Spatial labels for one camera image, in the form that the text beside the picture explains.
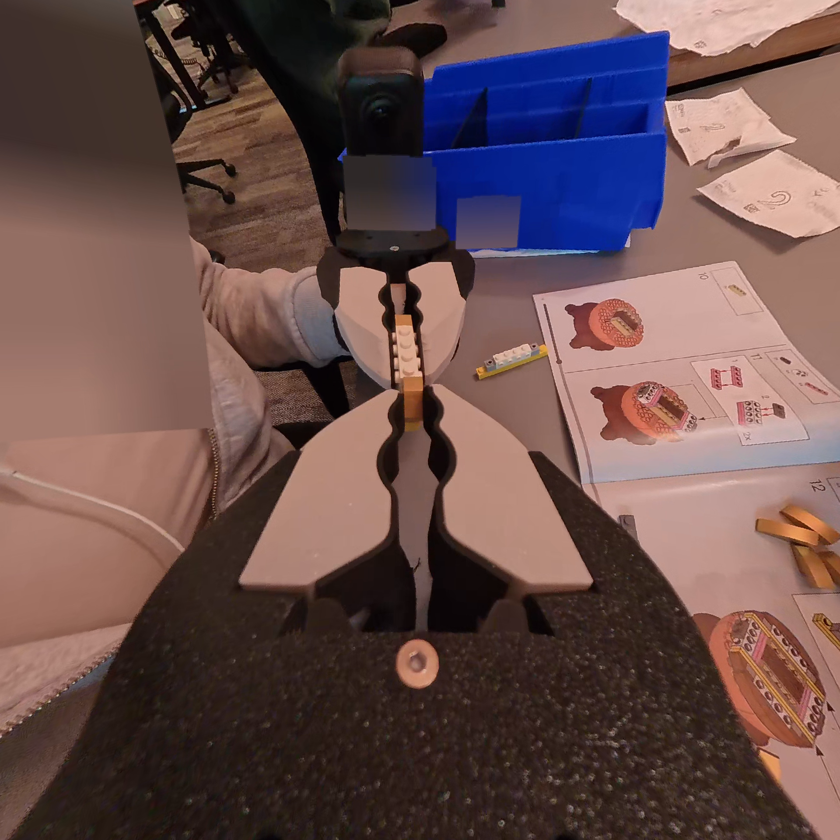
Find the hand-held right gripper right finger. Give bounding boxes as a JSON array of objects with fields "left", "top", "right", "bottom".
[{"left": 427, "top": 385, "right": 595, "bottom": 614}]

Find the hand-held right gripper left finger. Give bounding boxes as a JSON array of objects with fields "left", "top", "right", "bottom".
[{"left": 239, "top": 385, "right": 403, "bottom": 595}]

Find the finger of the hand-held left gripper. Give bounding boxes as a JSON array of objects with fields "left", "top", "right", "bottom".
[
  {"left": 332, "top": 256, "right": 410, "bottom": 391},
  {"left": 410, "top": 256, "right": 473, "bottom": 384}
]

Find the small brick assembly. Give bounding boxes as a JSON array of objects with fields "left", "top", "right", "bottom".
[{"left": 392, "top": 306, "right": 429, "bottom": 433}]

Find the white yellow brick strip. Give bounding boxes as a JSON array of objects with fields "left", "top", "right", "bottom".
[{"left": 474, "top": 343, "right": 550, "bottom": 382}]

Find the blue plastic bin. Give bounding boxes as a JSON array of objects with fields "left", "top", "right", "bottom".
[{"left": 339, "top": 33, "right": 672, "bottom": 254}]

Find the white instruction booklet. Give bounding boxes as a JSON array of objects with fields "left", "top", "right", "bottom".
[{"left": 532, "top": 263, "right": 840, "bottom": 795}]

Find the white earphone cable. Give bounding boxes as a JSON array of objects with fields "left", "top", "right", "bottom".
[{"left": 0, "top": 453, "right": 187, "bottom": 555}]

